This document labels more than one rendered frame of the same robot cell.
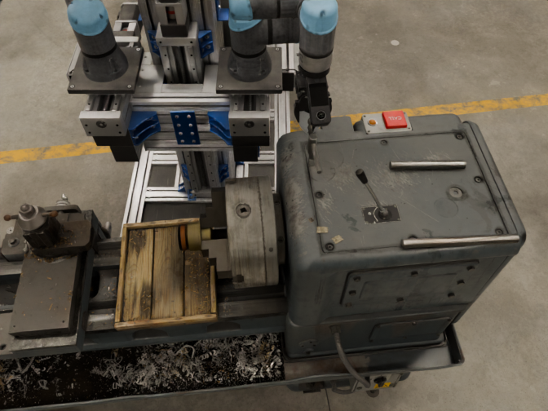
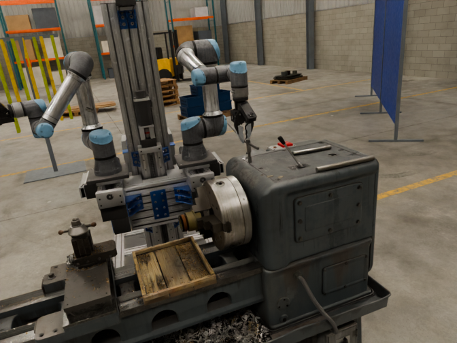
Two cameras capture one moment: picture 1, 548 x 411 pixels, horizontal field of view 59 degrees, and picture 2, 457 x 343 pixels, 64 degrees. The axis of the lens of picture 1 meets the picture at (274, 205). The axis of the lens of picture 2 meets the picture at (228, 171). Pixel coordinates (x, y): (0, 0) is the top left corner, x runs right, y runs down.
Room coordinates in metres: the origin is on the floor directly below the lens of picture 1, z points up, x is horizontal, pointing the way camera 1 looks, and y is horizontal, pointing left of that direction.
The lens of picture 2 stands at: (-0.70, 0.37, 1.82)
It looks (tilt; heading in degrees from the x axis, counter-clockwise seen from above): 21 degrees down; 347
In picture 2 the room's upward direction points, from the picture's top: 5 degrees counter-clockwise
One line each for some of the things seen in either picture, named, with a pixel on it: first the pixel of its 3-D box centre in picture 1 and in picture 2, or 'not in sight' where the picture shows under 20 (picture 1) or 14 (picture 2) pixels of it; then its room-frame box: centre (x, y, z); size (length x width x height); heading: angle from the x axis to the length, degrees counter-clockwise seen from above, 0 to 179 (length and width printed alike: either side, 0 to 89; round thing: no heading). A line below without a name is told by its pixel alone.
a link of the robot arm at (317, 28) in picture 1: (317, 24); (238, 74); (0.89, -0.09, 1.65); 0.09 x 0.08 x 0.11; 5
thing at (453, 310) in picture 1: (352, 302); (300, 299); (0.79, -0.32, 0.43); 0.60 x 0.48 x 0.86; 96
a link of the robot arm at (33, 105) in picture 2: not in sight; (33, 107); (1.37, 0.87, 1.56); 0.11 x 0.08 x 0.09; 111
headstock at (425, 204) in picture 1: (382, 218); (298, 195); (0.79, -0.32, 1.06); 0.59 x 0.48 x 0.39; 96
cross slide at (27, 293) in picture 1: (51, 266); (87, 274); (0.69, 0.68, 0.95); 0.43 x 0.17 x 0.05; 6
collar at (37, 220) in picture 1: (30, 215); (77, 228); (0.75, 0.68, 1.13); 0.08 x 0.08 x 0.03
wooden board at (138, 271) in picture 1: (168, 270); (171, 266); (0.70, 0.34, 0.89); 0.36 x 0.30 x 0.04; 6
